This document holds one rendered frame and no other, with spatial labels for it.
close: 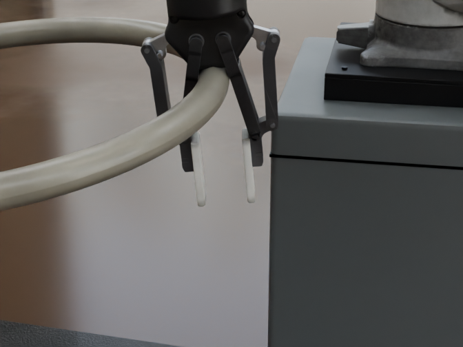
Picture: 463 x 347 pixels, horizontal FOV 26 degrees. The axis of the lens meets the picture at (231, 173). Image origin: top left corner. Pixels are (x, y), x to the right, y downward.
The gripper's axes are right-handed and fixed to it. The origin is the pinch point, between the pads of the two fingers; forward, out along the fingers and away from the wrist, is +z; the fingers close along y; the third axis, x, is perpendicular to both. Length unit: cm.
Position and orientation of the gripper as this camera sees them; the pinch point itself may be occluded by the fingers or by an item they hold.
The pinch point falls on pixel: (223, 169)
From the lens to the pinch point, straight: 101.2
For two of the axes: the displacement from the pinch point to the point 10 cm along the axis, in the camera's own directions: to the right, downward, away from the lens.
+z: 0.9, 9.1, 4.1
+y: -10.0, 0.8, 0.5
